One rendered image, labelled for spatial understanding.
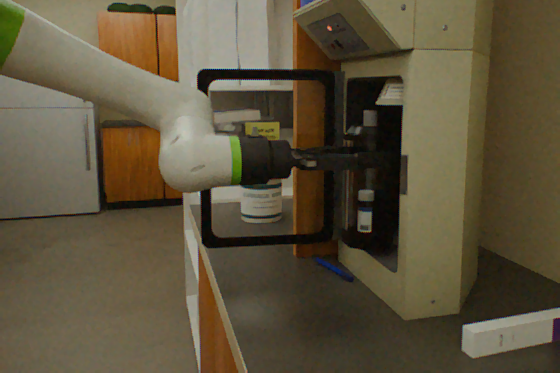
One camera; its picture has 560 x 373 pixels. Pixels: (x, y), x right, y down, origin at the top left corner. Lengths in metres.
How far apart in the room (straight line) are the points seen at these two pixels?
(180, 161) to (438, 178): 0.44
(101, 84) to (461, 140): 0.62
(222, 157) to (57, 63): 0.30
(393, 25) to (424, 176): 0.26
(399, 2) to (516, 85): 0.55
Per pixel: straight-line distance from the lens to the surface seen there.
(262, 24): 2.07
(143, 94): 0.93
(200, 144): 0.87
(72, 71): 0.90
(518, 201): 1.33
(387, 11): 0.84
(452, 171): 0.91
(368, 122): 0.98
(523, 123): 1.31
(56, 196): 5.81
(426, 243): 0.92
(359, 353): 0.84
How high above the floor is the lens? 1.35
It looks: 8 degrees down
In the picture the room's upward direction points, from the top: straight up
